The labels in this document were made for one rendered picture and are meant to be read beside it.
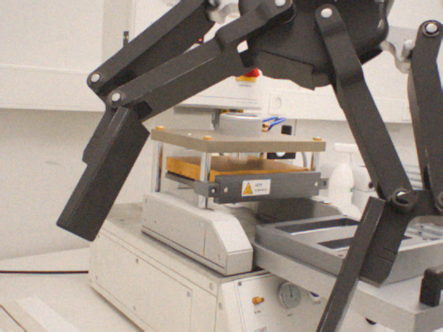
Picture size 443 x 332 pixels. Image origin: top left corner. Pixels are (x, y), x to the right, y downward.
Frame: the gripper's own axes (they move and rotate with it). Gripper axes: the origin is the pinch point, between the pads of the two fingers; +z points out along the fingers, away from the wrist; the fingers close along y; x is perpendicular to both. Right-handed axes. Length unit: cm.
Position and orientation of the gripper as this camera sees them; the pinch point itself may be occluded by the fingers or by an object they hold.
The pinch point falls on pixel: (195, 265)
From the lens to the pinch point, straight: 25.7
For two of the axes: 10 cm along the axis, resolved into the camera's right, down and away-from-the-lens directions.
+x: 2.3, 3.5, 9.1
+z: -4.2, 8.8, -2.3
